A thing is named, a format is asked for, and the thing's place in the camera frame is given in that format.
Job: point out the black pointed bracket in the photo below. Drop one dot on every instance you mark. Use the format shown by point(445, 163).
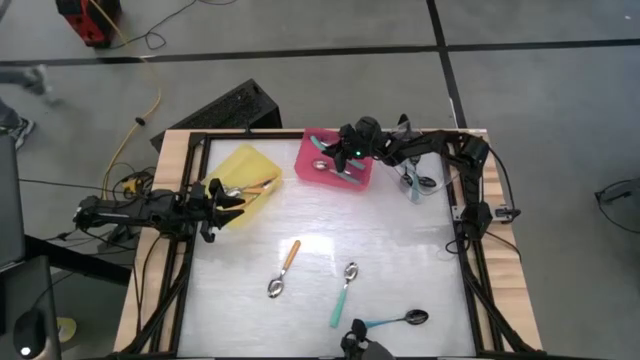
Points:
point(403, 121)

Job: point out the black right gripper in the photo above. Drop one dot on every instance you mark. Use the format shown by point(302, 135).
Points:
point(367, 135)

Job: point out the black computer mouse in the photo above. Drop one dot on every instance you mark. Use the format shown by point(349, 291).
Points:
point(29, 332)

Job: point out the yellow plastic bin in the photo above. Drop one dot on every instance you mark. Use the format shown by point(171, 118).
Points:
point(245, 162)

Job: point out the pink plastic bin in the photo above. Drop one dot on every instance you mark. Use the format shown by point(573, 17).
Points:
point(306, 172)

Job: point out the grey monitor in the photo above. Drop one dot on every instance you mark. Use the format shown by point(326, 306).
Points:
point(10, 200)

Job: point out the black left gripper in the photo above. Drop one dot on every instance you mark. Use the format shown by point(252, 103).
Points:
point(197, 210)

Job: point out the white glossy work sheet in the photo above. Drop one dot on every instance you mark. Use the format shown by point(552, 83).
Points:
point(235, 295)

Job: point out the silver frame bracket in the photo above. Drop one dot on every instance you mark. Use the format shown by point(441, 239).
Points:
point(458, 212)

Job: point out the grey metal clamp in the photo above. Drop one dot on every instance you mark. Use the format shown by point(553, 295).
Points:
point(506, 214)

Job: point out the black side desk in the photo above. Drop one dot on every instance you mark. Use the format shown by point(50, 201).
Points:
point(30, 285)

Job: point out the red and black box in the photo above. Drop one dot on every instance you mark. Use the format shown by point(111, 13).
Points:
point(85, 22)

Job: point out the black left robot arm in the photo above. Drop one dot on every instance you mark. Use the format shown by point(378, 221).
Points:
point(130, 212)

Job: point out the black metal table frame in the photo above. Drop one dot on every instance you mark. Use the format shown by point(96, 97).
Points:
point(235, 135)

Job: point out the round yellow floor sticker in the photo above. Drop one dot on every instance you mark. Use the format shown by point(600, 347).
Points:
point(67, 330)

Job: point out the person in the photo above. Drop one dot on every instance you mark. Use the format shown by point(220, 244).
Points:
point(20, 127)

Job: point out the black desk beam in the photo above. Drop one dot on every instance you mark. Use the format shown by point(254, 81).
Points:
point(75, 260)

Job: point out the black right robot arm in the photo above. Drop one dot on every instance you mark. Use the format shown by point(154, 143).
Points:
point(430, 142)

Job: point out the clear plastic bin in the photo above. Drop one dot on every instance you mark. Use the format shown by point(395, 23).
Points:
point(435, 192)

